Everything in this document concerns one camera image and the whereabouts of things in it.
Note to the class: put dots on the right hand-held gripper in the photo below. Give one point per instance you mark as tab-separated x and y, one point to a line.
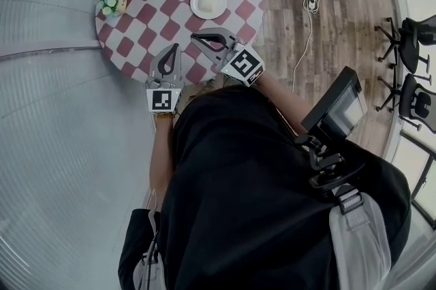
243	65

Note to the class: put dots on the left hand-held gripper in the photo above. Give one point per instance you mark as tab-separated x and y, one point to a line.
165	99

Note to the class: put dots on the white round plate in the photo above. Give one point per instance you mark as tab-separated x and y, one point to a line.
195	7

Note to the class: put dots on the pale white food piece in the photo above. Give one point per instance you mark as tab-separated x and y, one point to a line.
207	2

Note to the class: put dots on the person's left forearm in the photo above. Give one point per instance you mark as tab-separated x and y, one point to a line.
161	152

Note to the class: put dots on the person's right forearm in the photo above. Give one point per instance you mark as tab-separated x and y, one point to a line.
282	101

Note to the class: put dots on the round table checkered cloth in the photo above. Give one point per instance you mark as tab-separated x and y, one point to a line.
163	2

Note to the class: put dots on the person's olive trousers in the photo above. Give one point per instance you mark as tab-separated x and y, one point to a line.
204	87

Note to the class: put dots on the black chest monitor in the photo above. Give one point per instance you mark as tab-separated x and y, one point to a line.
332	105

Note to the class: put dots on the person's black shirt torso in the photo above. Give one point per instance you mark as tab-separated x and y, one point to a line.
245	186

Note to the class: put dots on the black office chair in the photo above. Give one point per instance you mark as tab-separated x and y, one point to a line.
413	101
410	43

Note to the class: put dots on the black monitor mount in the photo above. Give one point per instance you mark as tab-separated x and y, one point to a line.
323	162

